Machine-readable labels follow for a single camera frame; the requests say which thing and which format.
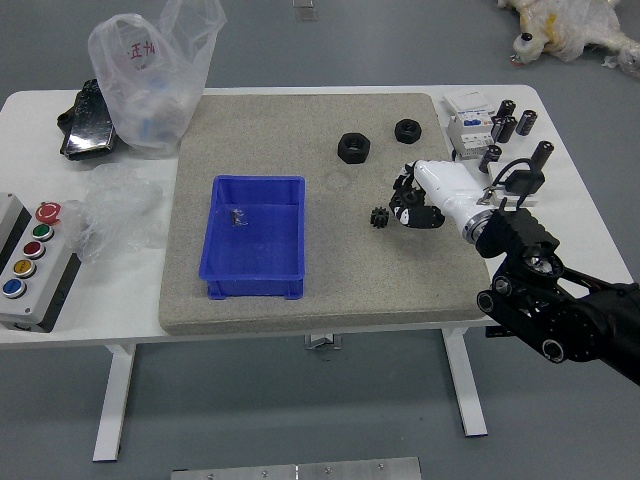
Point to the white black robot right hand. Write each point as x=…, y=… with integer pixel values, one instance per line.
x=445, y=182

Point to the small black gear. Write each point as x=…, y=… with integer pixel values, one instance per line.
x=380, y=218

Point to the big black hex nut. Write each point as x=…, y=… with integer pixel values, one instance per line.
x=354, y=148

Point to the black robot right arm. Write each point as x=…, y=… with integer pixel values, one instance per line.
x=525, y=235

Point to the small black hex nut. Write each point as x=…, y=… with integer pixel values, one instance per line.
x=408, y=131

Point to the blue plastic box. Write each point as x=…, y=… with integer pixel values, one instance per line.
x=250, y=250

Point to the grey push-button control box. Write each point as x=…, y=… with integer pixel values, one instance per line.
x=30, y=310

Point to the black cylindrical capacitor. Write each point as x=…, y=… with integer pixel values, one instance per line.
x=490, y=158
x=499, y=129
x=511, y=128
x=542, y=152
x=527, y=121
x=506, y=107

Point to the white circuit breaker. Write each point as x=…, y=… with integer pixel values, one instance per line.
x=465, y=135

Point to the black power adapter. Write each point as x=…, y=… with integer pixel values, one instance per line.
x=525, y=181

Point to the white flat plate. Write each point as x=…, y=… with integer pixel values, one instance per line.
x=530, y=202

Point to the grey-brown mat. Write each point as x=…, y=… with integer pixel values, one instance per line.
x=300, y=125

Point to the black table control panel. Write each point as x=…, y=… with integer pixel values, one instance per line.
x=492, y=332

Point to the white bottle black cap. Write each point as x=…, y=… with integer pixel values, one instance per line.
x=525, y=46

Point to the white table leg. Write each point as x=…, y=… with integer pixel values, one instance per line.
x=465, y=385
x=116, y=400

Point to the plastic-wrapped white yellow bundle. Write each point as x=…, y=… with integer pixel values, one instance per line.
x=575, y=25

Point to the small clear bag of screws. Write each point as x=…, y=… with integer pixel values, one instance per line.
x=238, y=217

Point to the grey floor fixture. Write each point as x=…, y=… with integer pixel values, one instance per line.
x=305, y=10

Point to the white plastic bag red print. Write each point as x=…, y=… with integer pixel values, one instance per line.
x=145, y=100

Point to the crumpled clear plastic wrap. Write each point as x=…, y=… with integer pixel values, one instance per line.
x=115, y=210

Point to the black plastic-wrapped part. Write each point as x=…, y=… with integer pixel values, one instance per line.
x=85, y=125

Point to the red emergency stop button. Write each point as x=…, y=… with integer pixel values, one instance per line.
x=48, y=212

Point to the green push button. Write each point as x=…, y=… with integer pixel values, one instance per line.
x=42, y=232

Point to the red push button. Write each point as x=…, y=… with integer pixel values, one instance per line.
x=34, y=249

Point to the yellow push button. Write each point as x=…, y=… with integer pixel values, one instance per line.
x=24, y=267

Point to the blue push button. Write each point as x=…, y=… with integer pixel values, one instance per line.
x=12, y=288

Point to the white flat switch box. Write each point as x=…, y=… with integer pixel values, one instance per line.
x=467, y=102

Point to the metal table bracket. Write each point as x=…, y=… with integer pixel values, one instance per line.
x=324, y=342

